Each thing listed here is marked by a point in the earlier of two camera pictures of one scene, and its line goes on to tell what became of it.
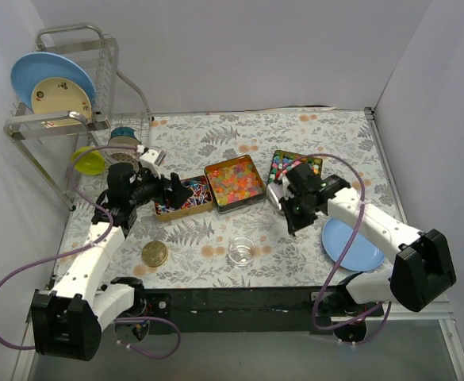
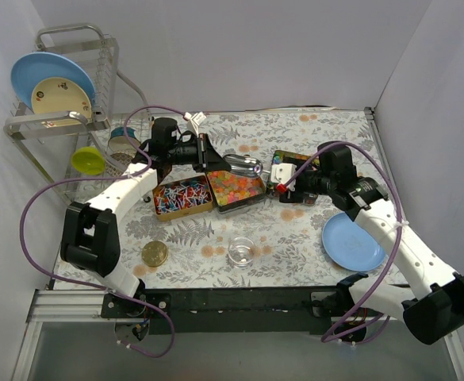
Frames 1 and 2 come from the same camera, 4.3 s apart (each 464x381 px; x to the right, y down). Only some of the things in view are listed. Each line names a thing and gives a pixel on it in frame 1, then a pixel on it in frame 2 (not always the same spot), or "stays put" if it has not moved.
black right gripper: [292, 210] to [291, 194]
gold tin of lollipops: [201, 199] stays put
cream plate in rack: [60, 94] stays put
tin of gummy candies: [234, 182] stays put
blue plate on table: [362, 255] stays put
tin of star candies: [282, 162] stays put
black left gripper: [166, 190] to [205, 153]
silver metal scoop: [275, 192] to [244, 166]
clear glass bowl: [241, 252] stays put
